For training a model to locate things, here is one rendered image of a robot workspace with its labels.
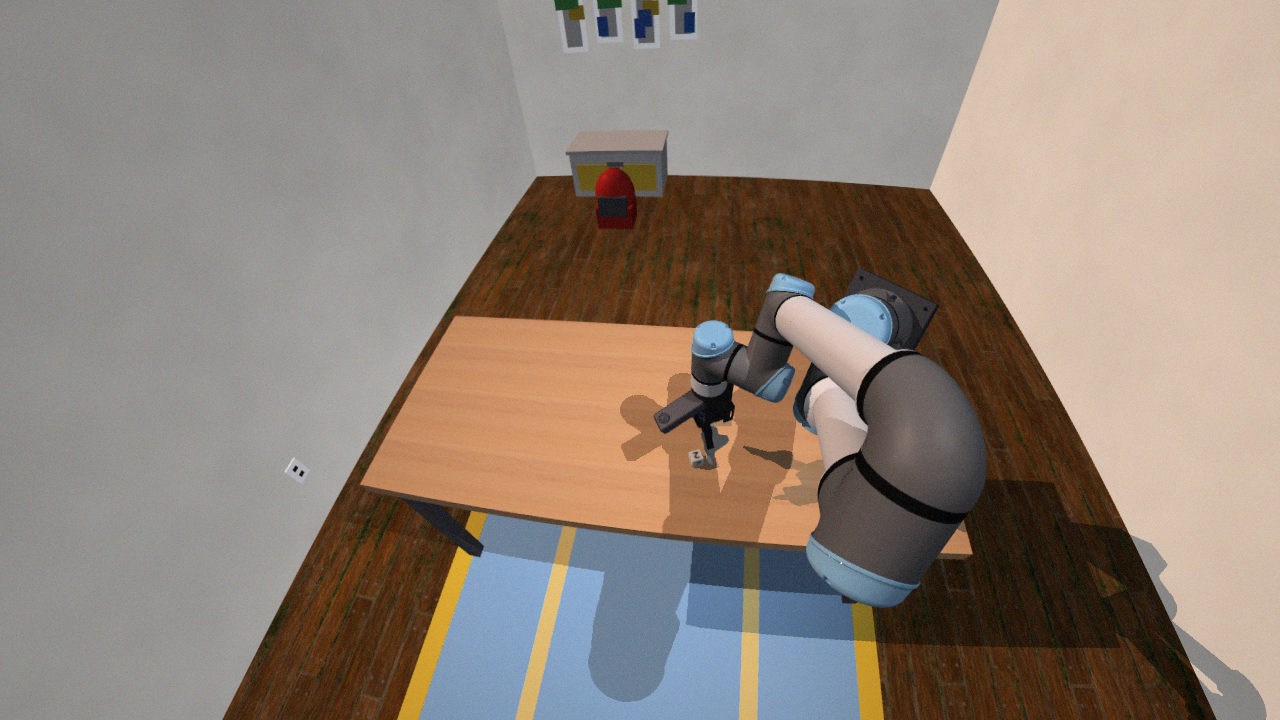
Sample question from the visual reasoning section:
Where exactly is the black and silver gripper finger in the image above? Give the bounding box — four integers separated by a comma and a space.
701, 421, 730, 466

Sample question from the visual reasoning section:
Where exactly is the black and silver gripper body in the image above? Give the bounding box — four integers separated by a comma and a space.
691, 382, 735, 428

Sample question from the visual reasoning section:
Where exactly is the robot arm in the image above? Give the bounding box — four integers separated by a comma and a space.
691, 274, 987, 609

